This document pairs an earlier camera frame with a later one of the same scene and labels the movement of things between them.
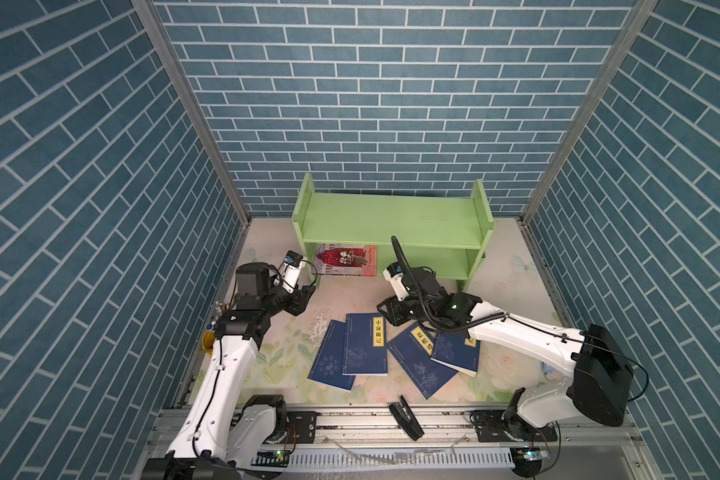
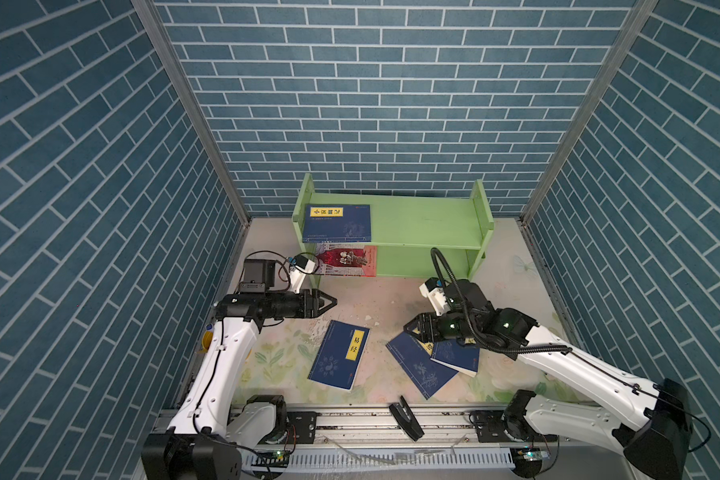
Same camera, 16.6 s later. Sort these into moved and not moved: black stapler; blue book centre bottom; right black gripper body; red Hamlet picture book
Moved: right black gripper body
Not moved: blue book centre bottom; black stapler; red Hamlet picture book
